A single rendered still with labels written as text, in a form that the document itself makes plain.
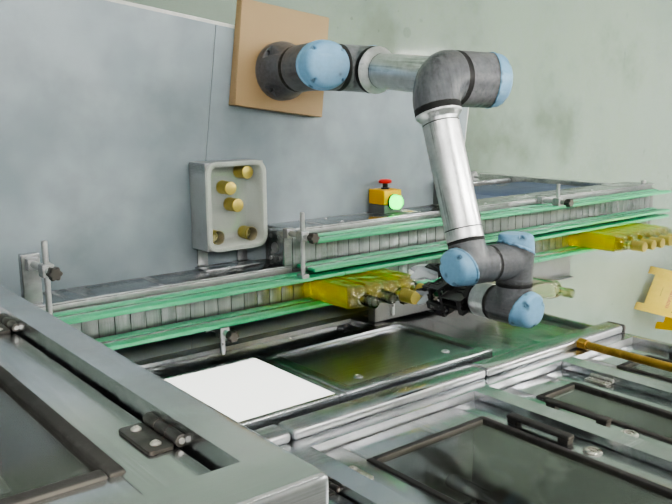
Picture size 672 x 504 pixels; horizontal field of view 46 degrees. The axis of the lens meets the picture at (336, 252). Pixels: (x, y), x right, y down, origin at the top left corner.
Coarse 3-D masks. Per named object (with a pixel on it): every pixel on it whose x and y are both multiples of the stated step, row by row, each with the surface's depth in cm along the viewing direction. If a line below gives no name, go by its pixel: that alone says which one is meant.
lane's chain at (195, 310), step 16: (544, 240) 273; (560, 240) 279; (272, 288) 203; (288, 288) 206; (192, 304) 189; (208, 304) 191; (224, 304) 194; (240, 304) 197; (256, 304) 200; (96, 320) 174; (112, 320) 176; (128, 320) 179; (144, 320) 181; (160, 320) 184; (176, 320) 187; (96, 336) 174
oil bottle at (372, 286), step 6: (342, 276) 207; (348, 276) 206; (354, 276) 206; (360, 276) 206; (354, 282) 201; (360, 282) 200; (366, 282) 199; (372, 282) 199; (378, 282) 199; (366, 288) 197; (372, 288) 197; (378, 288) 198; (384, 288) 199; (372, 294) 197
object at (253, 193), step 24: (216, 168) 200; (264, 168) 201; (216, 192) 201; (240, 192) 206; (264, 192) 202; (216, 216) 202; (240, 216) 207; (264, 216) 203; (240, 240) 204; (264, 240) 204
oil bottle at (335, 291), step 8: (320, 280) 203; (328, 280) 202; (336, 280) 202; (344, 280) 202; (304, 288) 208; (312, 288) 205; (320, 288) 203; (328, 288) 200; (336, 288) 197; (344, 288) 195; (352, 288) 194; (360, 288) 195; (312, 296) 206; (320, 296) 203; (328, 296) 200; (336, 296) 198; (344, 296) 195; (352, 296) 193; (336, 304) 198; (344, 304) 196; (352, 304) 194
